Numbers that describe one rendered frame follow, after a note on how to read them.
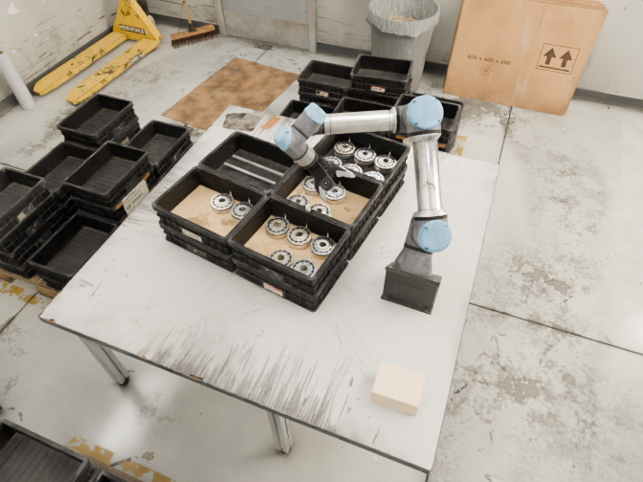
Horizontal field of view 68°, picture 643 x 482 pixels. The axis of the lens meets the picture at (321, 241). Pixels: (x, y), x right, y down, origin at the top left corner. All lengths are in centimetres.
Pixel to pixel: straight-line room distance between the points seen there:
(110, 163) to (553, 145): 320
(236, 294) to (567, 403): 172
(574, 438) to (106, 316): 218
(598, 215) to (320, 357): 242
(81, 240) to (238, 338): 145
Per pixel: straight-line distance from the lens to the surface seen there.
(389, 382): 170
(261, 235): 200
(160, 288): 210
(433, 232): 167
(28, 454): 220
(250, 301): 196
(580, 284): 322
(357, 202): 212
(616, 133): 452
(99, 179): 306
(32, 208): 303
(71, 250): 304
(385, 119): 180
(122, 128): 340
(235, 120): 287
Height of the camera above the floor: 231
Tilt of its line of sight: 49 degrees down
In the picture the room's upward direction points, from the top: 1 degrees counter-clockwise
